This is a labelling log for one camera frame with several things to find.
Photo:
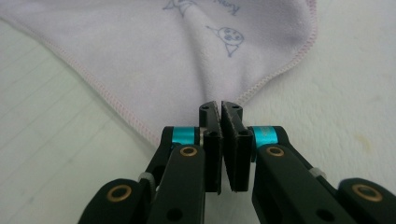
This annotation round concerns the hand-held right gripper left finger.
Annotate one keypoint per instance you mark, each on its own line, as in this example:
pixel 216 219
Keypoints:
pixel 211 155

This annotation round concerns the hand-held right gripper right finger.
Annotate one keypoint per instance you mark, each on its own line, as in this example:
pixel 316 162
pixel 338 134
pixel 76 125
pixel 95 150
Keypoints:
pixel 239 155

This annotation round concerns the lilac printed towel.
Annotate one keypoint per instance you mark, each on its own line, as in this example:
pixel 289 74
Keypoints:
pixel 155 62

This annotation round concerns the white grid mat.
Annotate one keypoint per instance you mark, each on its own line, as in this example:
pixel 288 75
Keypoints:
pixel 342 93

